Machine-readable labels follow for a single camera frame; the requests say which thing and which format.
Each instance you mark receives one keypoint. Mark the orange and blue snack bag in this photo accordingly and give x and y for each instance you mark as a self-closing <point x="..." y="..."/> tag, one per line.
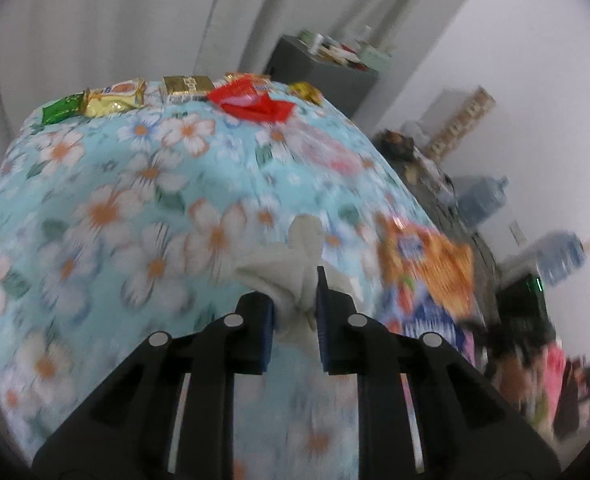
<point x="425" y="265"/>

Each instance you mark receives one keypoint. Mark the black device with green light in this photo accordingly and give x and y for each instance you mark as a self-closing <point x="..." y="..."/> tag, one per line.
<point x="522" y="302"/>

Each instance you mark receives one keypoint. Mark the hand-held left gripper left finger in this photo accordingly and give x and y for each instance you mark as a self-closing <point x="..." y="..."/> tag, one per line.
<point x="268" y="340"/>

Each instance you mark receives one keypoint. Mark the green pen holder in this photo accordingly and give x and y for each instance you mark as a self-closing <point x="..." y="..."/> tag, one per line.
<point x="375" y="57"/>

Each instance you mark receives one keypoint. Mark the white curtain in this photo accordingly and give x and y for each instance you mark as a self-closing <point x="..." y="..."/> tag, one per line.
<point x="125" y="20"/>

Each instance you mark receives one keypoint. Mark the yellow gold snack packet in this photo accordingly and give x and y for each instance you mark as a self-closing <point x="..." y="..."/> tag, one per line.
<point x="115" y="97"/>

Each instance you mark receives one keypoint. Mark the small yellow candy packet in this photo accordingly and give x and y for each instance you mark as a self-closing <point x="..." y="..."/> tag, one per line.
<point x="305" y="92"/>

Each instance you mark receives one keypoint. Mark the blue water bottle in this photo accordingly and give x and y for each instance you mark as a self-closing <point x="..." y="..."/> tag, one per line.
<point x="482" y="200"/>
<point x="562" y="257"/>

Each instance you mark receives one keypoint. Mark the small green snack packet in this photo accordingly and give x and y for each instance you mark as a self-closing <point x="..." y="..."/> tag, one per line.
<point x="62" y="108"/>

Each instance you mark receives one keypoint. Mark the red crumpled wrapper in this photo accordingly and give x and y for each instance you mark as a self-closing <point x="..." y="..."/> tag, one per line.
<point x="247" y="100"/>

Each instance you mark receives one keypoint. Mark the gold rectangular packet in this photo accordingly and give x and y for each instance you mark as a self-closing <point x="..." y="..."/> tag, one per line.
<point x="185" y="89"/>

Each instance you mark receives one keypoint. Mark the grey cloth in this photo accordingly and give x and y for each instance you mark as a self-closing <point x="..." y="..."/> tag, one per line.
<point x="300" y="280"/>

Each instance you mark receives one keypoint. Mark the dark grey cabinet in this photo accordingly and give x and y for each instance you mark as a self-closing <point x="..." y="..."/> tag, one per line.
<point x="320" y="80"/>

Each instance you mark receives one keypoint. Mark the floral light blue blanket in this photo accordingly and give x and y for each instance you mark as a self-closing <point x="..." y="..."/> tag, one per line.
<point x="125" y="185"/>

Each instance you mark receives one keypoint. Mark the patterned wrapping paper roll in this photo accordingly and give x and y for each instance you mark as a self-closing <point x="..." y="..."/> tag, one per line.
<point x="462" y="120"/>

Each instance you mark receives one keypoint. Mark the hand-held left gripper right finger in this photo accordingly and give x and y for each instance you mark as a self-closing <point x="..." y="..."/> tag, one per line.
<point x="323" y="335"/>

